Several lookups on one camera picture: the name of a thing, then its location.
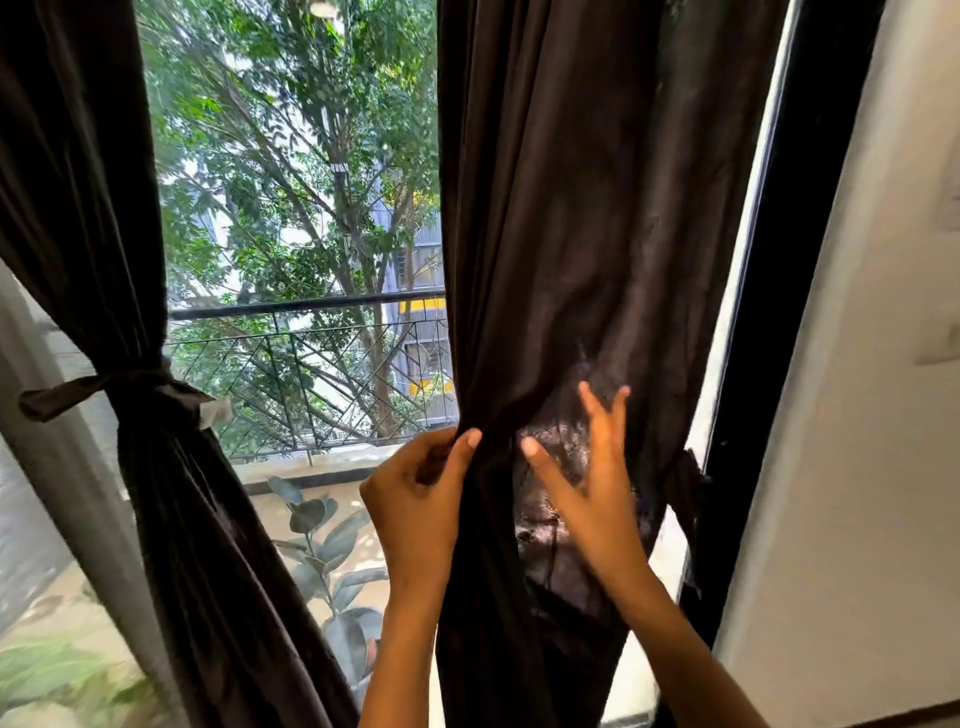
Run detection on dark green rubber plant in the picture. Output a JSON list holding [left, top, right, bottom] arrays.
[[266, 476, 391, 691]]

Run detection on dark brown curtain tie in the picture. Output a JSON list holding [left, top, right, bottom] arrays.
[[663, 448, 710, 594], [18, 367, 234, 430]]

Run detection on person's left forearm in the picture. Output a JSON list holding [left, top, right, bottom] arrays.
[[358, 592, 444, 728]]

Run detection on person's left hand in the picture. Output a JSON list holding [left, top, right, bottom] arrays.
[[359, 427, 484, 601]]

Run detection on person's right hand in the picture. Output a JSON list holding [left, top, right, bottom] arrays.
[[519, 380, 654, 609]]

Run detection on black metal balcony railing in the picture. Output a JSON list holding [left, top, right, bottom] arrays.
[[164, 288, 459, 463]]

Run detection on large green plant leaves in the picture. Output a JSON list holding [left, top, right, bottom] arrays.
[[0, 637, 159, 728]]

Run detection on green trees outside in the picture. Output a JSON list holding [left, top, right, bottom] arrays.
[[134, 0, 451, 451]]

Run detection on dark brown curtain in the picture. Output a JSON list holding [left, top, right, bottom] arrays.
[[0, 0, 360, 728], [437, 0, 789, 728]]

